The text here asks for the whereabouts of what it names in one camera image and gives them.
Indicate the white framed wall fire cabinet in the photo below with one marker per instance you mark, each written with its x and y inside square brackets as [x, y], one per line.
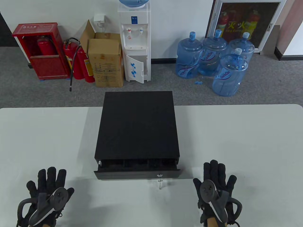
[248, 21]

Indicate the grey left hand controller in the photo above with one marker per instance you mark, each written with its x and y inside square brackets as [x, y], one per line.
[59, 198]

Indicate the small blue plastic cap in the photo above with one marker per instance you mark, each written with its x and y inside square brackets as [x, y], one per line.
[198, 83]

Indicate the white water dispenser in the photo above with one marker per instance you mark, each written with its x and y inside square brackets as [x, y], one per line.
[135, 42]

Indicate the red fire extinguisher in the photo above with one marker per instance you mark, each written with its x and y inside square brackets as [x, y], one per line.
[46, 46]
[68, 58]
[88, 68]

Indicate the blue water jug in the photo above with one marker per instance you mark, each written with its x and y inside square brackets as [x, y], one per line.
[246, 47]
[188, 59]
[228, 78]
[211, 54]

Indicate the red fire extinguisher cabinet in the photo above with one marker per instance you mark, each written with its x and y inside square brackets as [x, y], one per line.
[48, 66]

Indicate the white wall socket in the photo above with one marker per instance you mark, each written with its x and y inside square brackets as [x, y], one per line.
[99, 19]

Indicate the person's right hand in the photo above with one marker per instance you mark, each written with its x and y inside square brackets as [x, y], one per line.
[215, 170]

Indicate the person's right forearm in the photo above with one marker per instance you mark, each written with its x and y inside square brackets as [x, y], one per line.
[211, 223]

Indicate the silver key bunch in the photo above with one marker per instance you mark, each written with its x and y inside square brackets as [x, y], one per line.
[160, 184]

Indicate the person's left hand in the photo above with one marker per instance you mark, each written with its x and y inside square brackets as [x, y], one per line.
[51, 175]

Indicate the grey hand controller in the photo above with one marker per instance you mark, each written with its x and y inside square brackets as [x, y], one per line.
[59, 198]
[208, 191]

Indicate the brown cardboard box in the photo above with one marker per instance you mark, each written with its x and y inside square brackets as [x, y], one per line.
[106, 63]

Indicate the grey right hand controller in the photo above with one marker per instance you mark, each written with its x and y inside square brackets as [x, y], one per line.
[208, 191]

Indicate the blue dispenser water bottle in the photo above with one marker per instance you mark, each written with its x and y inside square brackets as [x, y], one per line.
[133, 2]

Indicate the black cash drawer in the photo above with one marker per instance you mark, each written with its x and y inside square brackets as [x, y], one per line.
[137, 125]

